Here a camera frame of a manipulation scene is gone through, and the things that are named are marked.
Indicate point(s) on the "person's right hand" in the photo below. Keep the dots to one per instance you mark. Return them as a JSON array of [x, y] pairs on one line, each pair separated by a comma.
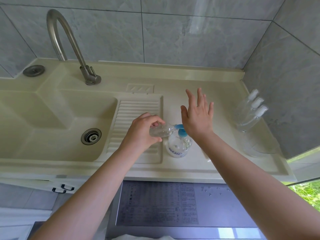
[[197, 117]]

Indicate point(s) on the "person's left hand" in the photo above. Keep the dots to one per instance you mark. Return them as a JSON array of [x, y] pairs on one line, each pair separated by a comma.
[[138, 133]]

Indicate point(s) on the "small clear bottle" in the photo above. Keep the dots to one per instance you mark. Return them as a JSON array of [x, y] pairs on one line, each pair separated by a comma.
[[250, 123], [162, 131], [243, 107], [246, 115]]

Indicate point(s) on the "clear hand sanitizer pump bottle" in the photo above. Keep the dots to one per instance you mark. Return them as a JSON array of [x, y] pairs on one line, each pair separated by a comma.
[[178, 146]]

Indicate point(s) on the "person's left forearm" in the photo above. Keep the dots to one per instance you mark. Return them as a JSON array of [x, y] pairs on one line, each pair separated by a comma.
[[77, 197]]

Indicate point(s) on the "person's right forearm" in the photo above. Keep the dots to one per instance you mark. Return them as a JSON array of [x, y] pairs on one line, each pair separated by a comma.
[[260, 184]]

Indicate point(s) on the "person's white shirt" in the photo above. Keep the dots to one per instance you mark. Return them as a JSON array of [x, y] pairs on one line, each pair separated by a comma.
[[145, 237]]

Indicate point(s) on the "steel sink drain strainer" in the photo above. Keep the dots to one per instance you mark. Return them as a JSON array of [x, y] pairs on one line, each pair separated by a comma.
[[91, 136]]

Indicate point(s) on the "grey washing machine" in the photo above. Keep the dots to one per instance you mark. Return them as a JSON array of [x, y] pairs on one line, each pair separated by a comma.
[[225, 204]]

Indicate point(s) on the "curved steel faucet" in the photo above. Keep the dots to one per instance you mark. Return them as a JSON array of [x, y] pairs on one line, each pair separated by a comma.
[[75, 46]]

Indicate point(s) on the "cream sink with washboard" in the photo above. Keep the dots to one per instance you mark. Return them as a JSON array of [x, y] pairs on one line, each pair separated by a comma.
[[30, 119]]

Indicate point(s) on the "glass window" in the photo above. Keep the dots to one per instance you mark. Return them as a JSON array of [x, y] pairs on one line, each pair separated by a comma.
[[305, 172]]

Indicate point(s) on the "round steel hole cover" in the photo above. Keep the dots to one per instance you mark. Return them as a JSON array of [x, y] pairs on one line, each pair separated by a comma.
[[33, 70]]

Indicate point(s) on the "white cabinet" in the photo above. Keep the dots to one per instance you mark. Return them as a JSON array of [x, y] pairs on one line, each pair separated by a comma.
[[25, 183]]

